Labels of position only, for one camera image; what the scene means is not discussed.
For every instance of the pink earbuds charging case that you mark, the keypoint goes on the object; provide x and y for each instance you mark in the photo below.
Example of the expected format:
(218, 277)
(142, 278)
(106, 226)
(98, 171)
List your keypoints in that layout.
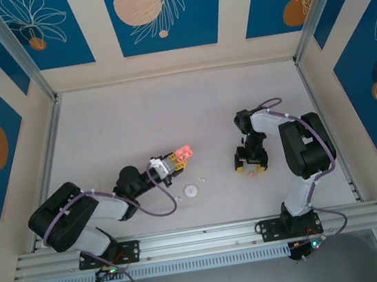
(184, 152)

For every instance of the control board with green light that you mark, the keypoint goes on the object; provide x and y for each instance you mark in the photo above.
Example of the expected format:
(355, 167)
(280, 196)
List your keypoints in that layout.
(108, 272)
(311, 245)

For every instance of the aluminium corner post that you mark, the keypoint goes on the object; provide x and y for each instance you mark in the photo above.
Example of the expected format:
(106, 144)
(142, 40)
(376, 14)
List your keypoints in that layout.
(16, 49)
(315, 6)

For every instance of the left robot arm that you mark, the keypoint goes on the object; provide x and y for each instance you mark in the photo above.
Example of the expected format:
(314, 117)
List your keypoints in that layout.
(107, 207)

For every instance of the white earbuds charging case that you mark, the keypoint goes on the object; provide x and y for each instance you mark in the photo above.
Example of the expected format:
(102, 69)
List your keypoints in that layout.
(191, 191)

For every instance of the aluminium table edge rail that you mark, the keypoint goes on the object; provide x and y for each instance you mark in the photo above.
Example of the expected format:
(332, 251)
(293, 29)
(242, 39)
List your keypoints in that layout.
(320, 109)
(50, 148)

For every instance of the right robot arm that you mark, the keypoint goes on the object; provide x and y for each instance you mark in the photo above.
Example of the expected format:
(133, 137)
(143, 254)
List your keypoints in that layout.
(299, 189)

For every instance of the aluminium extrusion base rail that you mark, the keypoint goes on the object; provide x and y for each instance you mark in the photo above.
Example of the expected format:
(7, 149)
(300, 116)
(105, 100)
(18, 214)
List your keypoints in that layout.
(205, 239)

